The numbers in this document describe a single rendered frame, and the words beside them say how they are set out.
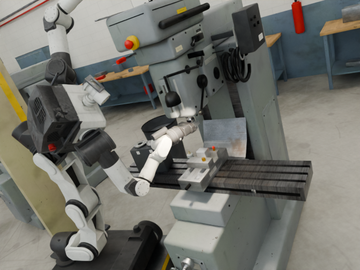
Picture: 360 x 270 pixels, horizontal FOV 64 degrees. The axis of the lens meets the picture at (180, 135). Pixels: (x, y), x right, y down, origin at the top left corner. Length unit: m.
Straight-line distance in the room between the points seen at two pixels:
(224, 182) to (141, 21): 0.92
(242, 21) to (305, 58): 4.24
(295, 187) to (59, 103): 1.14
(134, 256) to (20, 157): 1.45
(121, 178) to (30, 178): 1.68
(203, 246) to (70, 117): 0.92
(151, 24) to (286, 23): 4.51
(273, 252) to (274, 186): 0.76
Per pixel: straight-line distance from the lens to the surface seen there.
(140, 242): 2.00
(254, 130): 1.95
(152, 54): 1.43
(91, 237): 1.92
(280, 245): 2.22
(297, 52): 5.72
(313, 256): 2.41
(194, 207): 1.66
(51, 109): 1.31
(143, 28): 1.30
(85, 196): 1.75
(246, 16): 1.54
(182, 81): 1.44
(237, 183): 1.59
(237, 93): 1.86
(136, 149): 1.92
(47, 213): 3.07
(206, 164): 1.63
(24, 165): 2.91
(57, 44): 1.57
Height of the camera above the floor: 1.84
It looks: 23 degrees down
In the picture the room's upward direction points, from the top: 20 degrees counter-clockwise
